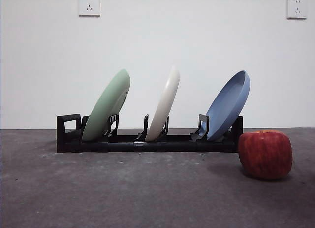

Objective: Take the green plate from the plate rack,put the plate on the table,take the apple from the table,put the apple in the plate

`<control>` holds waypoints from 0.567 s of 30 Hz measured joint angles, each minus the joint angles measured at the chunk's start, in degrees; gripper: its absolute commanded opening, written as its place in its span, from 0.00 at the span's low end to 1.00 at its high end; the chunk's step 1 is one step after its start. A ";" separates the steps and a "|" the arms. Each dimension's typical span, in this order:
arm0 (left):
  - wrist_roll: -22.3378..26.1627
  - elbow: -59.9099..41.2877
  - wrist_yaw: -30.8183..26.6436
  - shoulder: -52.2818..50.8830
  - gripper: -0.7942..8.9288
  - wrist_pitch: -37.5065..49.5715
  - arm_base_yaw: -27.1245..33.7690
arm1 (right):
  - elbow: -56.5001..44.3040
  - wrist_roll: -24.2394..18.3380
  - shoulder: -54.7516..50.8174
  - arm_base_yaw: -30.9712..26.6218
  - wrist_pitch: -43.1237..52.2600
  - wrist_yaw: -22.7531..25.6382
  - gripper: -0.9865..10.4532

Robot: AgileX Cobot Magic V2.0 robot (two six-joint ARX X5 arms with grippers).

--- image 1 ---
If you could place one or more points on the black plate rack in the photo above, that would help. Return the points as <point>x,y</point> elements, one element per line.
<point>172,146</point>

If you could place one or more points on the cream white round plate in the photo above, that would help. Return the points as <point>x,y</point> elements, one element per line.
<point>165,105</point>

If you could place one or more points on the red apple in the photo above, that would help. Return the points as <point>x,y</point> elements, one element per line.
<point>265,154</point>

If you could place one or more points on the white wall socket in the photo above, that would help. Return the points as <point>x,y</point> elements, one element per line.
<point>89,5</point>
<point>297,8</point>

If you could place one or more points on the green round plate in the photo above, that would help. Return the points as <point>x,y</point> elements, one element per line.
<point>105,105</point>

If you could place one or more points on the blue round plate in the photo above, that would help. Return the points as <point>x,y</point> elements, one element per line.
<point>226,107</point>

